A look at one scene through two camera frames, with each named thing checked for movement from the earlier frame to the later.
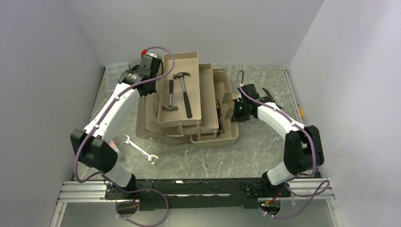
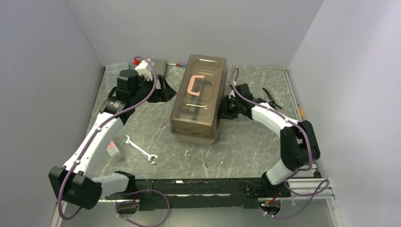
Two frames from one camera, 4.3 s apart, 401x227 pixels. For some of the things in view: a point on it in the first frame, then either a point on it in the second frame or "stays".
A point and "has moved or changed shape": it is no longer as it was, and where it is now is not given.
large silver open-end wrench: x=150 y=157 stays
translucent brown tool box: x=193 y=102 has moved or changed shape
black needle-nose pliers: x=271 y=99 stays
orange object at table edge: x=300 y=111 stays
